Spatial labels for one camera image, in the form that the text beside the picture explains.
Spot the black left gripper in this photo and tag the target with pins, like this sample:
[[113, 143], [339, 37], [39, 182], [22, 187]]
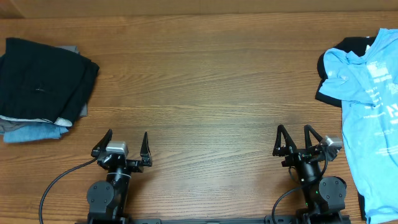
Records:
[[101, 145]]

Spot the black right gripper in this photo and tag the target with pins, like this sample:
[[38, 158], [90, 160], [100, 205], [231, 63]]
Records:
[[290, 146]]

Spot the black shorts with mesh lining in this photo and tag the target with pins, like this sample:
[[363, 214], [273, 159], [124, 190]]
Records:
[[44, 83]]

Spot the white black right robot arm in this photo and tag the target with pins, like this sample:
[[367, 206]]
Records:
[[324, 196]]

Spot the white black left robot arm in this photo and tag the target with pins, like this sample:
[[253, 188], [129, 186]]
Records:
[[107, 198]]

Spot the folded blue cloth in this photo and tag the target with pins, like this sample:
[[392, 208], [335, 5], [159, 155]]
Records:
[[35, 132]]

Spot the light blue t-shirt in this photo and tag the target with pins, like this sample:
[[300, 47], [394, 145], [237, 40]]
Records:
[[367, 88]]

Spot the black garment under blue shirt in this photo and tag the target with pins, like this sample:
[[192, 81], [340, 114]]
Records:
[[348, 44]]

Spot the folded grey shorts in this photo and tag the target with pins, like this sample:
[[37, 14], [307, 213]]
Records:
[[11, 125]]

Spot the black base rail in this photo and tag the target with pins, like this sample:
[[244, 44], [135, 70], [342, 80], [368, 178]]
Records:
[[217, 221]]

